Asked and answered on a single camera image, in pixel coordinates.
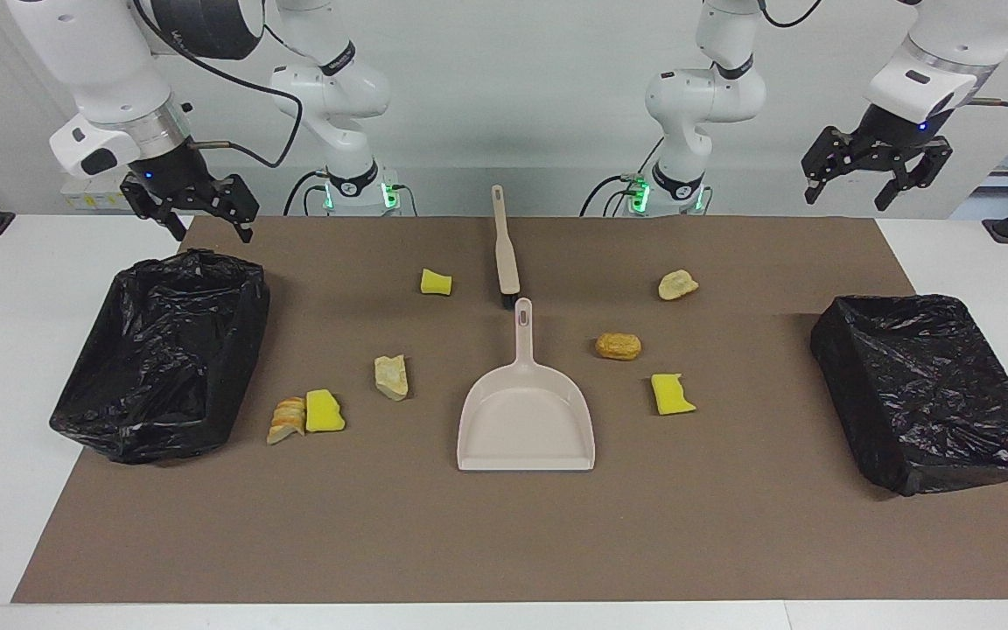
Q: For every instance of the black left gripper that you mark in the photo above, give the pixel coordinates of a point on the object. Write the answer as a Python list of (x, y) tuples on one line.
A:
[(898, 131)]

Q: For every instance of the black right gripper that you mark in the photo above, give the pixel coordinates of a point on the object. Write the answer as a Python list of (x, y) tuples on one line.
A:
[(167, 171)]

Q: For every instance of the pale round bread piece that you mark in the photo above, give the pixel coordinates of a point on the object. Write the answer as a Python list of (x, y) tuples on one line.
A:
[(676, 285)]

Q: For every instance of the striped bread slice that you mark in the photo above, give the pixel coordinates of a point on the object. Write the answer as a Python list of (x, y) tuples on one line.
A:
[(285, 422)]

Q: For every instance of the yellow sponge piece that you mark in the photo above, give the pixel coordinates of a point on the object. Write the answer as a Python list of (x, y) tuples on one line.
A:
[(670, 395), (324, 413)]

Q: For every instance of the small notched yellow sponge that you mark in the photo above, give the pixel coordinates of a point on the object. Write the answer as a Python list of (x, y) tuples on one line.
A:
[(435, 282)]

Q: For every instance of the pale bread chunk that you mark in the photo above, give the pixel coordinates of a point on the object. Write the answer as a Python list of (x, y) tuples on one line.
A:
[(391, 376)]

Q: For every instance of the beige hand brush black bristles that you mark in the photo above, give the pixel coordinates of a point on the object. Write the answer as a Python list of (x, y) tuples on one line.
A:
[(507, 254)]

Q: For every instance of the brown bread roll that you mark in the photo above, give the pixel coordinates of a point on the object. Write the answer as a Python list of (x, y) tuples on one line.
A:
[(618, 346)]

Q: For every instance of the beige plastic dustpan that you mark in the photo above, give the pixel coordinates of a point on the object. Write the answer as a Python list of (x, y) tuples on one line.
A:
[(526, 420)]

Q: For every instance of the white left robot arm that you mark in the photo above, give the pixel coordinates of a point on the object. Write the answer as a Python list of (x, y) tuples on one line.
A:
[(705, 87)]

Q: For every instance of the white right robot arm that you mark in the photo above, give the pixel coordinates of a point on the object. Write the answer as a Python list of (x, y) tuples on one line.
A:
[(329, 87)]

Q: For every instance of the bin with crumpled black bag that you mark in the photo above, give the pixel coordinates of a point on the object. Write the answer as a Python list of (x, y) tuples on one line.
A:
[(163, 350)]

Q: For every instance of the rectangular bin with black bag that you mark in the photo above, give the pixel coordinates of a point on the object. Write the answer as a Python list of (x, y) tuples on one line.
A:
[(933, 394)]

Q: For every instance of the brown table mat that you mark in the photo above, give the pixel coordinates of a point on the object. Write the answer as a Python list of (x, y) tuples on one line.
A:
[(504, 542)]

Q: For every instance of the white wall socket box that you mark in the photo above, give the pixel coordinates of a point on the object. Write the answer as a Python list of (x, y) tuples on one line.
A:
[(88, 199)]

